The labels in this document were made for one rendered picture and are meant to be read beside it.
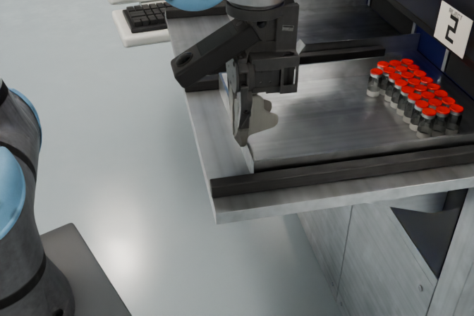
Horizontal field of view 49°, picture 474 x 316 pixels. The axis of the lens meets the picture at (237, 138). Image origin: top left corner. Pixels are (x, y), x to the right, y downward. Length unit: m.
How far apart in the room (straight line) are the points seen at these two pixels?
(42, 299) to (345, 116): 0.52
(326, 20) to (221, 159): 0.56
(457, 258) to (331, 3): 0.66
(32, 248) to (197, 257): 1.24
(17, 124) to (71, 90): 2.15
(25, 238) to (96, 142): 1.82
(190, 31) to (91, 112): 1.51
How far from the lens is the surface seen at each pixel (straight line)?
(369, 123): 0.86
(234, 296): 1.71
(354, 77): 0.99
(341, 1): 1.32
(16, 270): 0.61
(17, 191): 0.57
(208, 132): 0.82
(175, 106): 2.59
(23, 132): 0.69
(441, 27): 0.90
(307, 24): 1.20
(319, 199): 0.71
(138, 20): 1.37
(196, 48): 0.67
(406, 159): 0.77
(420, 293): 1.10
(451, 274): 0.98
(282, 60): 0.66
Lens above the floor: 1.34
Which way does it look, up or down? 35 degrees down
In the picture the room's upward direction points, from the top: straight up
